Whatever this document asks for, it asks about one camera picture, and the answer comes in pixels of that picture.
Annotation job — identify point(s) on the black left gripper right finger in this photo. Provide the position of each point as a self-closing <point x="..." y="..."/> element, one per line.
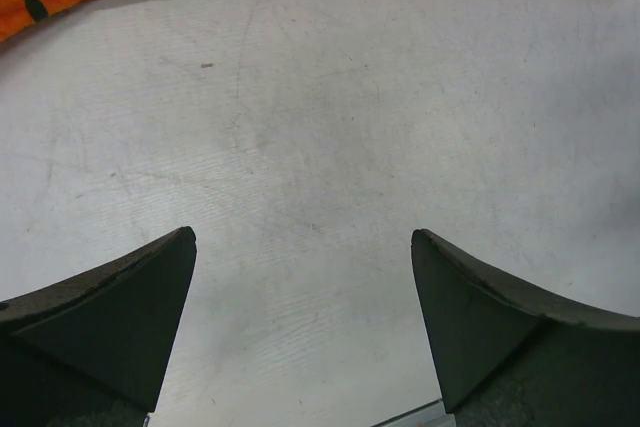
<point x="509" y="353"/>

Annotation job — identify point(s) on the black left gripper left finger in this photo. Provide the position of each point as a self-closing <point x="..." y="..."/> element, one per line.
<point x="93" y="349"/>

